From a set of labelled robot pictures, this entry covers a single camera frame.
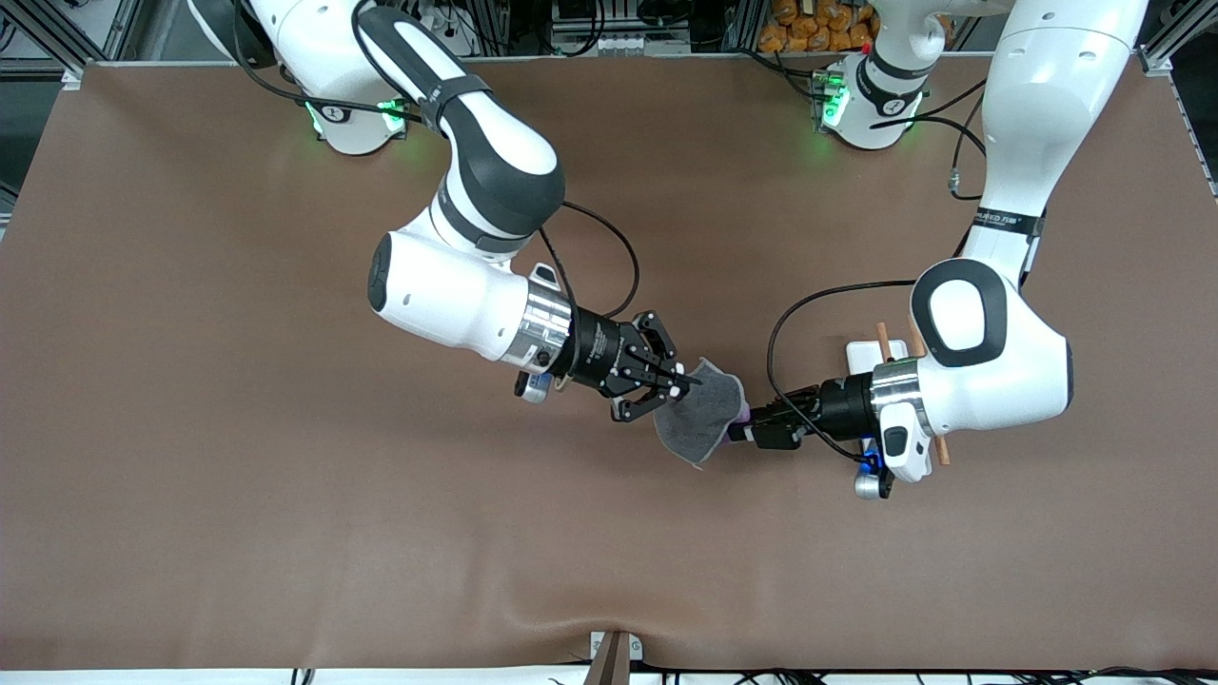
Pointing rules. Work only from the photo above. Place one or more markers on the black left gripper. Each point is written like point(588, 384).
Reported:
point(841, 403)

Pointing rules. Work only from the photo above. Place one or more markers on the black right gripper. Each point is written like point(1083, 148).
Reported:
point(597, 355)

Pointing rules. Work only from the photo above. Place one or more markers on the grey and purple towel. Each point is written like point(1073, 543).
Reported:
point(699, 419)

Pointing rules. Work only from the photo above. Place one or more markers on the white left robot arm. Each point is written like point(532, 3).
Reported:
point(999, 381)

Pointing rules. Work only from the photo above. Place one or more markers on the white rack with wooden bars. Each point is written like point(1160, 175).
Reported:
point(871, 354)

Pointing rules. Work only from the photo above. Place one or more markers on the brown table mat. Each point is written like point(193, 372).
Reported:
point(285, 476)

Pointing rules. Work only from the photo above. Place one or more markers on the pile of orange packets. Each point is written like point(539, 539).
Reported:
point(809, 29)

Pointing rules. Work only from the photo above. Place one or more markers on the grey metal clamp bracket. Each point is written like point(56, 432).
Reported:
point(636, 649)

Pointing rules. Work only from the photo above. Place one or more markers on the brown wooden post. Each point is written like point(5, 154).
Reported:
point(609, 666)

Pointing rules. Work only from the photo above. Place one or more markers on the aluminium frame profile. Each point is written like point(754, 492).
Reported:
point(1175, 43)
point(57, 29)

